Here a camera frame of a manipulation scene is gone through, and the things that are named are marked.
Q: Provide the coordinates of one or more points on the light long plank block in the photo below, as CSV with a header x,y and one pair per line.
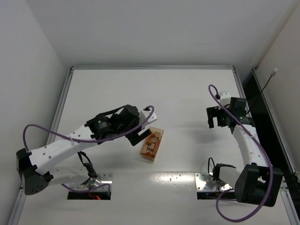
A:
x,y
158,135

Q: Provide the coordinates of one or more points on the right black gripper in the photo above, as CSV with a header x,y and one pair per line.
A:
x,y
215,112

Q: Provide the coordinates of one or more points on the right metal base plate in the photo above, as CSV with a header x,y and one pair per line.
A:
x,y
204,183

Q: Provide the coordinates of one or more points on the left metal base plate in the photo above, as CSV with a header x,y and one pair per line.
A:
x,y
102,183

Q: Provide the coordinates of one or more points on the wrist white camera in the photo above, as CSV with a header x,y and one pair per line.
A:
x,y
224,98
147,116

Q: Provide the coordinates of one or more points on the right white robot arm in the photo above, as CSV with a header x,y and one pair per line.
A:
x,y
253,183

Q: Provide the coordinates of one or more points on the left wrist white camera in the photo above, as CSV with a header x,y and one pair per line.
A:
x,y
147,116

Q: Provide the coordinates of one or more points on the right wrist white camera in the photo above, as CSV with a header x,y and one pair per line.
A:
x,y
224,98

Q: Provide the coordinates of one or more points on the metal base plate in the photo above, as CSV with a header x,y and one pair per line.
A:
x,y
102,183
204,183

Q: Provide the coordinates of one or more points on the dark red arch block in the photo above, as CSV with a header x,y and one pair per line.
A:
x,y
148,154

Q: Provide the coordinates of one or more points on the reddish long plank block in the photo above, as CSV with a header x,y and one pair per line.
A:
x,y
149,139

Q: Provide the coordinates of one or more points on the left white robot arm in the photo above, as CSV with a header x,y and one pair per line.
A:
x,y
64,161

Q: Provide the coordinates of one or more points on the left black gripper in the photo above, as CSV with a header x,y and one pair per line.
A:
x,y
135,137

